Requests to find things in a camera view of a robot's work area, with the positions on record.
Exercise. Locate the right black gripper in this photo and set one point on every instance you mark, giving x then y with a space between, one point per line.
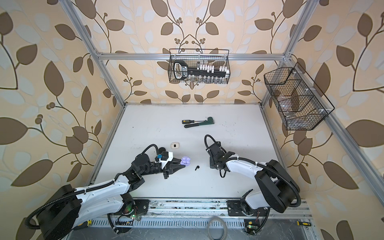
212 165

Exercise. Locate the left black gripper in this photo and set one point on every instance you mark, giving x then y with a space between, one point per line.
173 169

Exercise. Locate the purple round earbud case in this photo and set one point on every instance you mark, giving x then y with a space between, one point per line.
186 161

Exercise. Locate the white earbud charging case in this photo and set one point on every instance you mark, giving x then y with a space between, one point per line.
175 145

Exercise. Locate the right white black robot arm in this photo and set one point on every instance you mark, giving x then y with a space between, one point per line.
277 190

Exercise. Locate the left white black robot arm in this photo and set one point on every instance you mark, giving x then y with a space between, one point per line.
71 207

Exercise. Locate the black round earbud case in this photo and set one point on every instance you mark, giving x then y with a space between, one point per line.
161 150

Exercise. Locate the black tool set in basket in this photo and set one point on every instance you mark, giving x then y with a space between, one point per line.
183 71

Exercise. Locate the small yellow black screwdriver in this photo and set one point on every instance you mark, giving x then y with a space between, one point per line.
307 224

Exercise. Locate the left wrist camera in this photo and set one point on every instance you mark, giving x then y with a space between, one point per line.
164 158

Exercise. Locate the green handled tool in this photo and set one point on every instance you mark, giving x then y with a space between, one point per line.
208 121

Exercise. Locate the back wire basket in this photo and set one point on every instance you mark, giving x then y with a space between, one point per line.
216 57

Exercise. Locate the side wire basket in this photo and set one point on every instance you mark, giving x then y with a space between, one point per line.
300 102

